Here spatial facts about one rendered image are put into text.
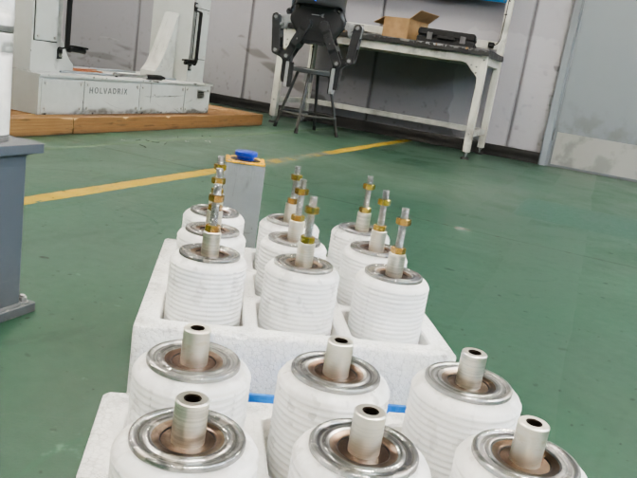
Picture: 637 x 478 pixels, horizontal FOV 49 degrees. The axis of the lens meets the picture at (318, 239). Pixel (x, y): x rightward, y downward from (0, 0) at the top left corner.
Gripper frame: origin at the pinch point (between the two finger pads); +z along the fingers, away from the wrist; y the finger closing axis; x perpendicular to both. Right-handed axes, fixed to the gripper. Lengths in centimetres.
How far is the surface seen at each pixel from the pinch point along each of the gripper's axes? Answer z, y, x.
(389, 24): -39, -51, 445
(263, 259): 24.6, 0.6, -14.7
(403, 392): 34.4, 23.3, -24.9
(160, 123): 43, -146, 267
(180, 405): 19, 11, -68
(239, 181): 19.1, -12.3, 10.2
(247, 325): 29.0, 3.5, -28.6
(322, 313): 26.7, 11.8, -24.9
